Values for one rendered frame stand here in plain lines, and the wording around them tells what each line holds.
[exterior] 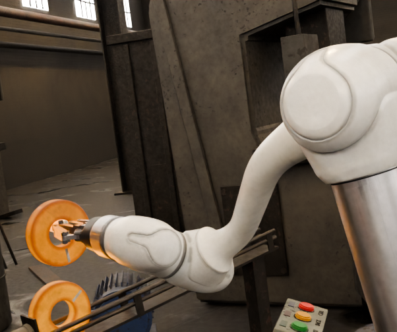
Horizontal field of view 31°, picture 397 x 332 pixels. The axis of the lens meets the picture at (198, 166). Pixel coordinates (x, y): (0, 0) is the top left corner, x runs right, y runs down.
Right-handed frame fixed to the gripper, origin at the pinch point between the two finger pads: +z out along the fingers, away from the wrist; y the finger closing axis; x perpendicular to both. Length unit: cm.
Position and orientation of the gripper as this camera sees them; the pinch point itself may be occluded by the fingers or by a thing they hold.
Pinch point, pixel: (58, 225)
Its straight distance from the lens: 166.7
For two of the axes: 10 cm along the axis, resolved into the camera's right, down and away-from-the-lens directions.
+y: 7.6, -1.6, 6.3
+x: -1.0, -9.9, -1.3
